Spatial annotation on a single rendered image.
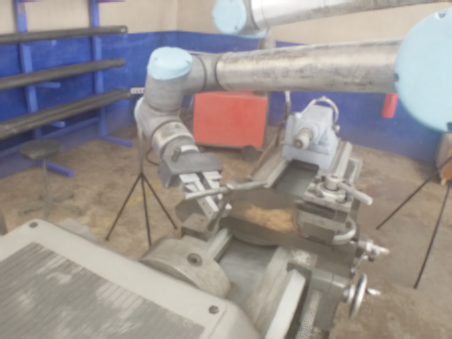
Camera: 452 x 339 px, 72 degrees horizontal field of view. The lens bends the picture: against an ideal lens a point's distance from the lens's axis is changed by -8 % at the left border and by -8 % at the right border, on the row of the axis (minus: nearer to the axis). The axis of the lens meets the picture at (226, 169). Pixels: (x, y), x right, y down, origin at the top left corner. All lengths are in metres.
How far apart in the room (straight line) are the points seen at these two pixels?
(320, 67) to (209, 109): 3.49
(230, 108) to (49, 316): 3.66
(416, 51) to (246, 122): 3.74
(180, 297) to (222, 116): 3.62
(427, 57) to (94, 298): 0.50
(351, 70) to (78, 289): 0.53
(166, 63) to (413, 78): 0.50
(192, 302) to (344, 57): 0.44
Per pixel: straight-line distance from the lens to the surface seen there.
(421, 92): 0.36
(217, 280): 0.77
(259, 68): 0.69
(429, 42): 0.36
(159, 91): 0.74
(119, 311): 0.50
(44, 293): 0.55
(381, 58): 0.55
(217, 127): 4.10
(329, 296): 1.44
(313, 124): 1.99
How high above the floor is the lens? 1.71
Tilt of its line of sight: 26 degrees down
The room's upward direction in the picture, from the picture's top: 4 degrees clockwise
